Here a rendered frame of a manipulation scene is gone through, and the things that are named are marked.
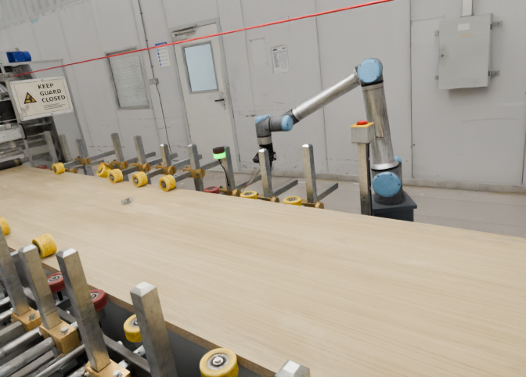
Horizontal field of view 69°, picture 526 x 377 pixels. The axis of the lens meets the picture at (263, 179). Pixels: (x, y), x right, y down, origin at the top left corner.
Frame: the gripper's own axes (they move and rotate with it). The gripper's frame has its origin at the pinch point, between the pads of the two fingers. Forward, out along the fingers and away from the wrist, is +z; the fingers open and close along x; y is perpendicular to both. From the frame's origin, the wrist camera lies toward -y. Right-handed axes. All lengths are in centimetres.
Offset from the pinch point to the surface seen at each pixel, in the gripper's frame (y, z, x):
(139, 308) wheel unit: -148, -28, -85
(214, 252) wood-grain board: -98, -7, -51
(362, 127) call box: -40, -39, -82
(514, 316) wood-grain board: -92, -7, -138
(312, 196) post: -39, -7, -56
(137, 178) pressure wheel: -58, -13, 48
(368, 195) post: -38, -10, -82
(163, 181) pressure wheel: -58, -13, 24
